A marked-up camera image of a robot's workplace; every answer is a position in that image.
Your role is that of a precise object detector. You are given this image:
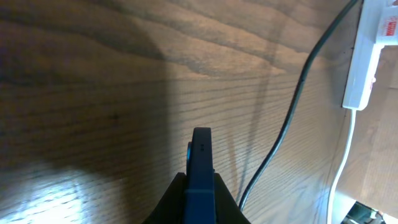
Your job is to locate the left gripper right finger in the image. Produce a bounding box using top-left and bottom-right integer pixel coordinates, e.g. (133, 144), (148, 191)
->
(214, 173), (250, 224)

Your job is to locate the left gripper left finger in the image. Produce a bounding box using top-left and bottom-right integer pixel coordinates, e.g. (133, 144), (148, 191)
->
(142, 172), (187, 224)

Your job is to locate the blue screen Galaxy smartphone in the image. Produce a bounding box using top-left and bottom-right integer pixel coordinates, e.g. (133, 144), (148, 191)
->
(182, 128), (216, 224)

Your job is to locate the black USB charging cable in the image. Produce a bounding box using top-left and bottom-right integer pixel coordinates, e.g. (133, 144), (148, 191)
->
(238, 0), (360, 212)

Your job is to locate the white power strip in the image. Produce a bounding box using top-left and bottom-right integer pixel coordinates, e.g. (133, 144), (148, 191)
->
(342, 0), (397, 111)

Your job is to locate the white power strip cord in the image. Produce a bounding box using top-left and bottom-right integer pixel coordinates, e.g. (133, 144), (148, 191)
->
(325, 108), (357, 224)

